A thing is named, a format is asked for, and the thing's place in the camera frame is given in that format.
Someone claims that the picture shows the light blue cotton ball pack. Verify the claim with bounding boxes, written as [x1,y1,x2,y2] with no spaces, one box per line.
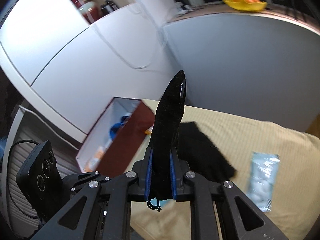
[247,152,280,212]

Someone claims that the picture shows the black fabric pouch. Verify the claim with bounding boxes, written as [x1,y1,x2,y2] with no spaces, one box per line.
[144,70,186,212]

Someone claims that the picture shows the black furry soft item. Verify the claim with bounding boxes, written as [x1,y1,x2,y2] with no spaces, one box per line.
[176,121,236,183]

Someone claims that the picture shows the blue microfiber cloth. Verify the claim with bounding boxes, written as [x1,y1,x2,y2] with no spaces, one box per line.
[109,116,129,140]

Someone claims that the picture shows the orange white packet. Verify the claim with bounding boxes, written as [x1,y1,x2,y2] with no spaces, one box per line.
[84,140,112,172]

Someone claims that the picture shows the red cardboard box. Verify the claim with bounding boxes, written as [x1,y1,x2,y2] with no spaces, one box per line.
[76,98,155,178]

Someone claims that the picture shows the striped yellow mat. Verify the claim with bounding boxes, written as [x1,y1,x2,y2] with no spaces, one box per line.
[131,106,319,239]

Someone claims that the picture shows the red and white snack packet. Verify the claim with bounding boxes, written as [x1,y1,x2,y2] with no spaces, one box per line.
[144,126,153,135]

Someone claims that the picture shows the red kettle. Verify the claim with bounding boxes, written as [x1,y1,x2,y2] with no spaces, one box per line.
[71,0,101,24]

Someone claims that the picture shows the yellow fruit bowl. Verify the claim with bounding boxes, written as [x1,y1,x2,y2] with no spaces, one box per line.
[223,0,267,12]

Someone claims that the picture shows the black camera module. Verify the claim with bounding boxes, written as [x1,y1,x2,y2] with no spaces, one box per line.
[16,140,70,222]

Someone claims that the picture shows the white cable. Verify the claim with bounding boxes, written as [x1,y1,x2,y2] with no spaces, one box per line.
[56,0,167,70]

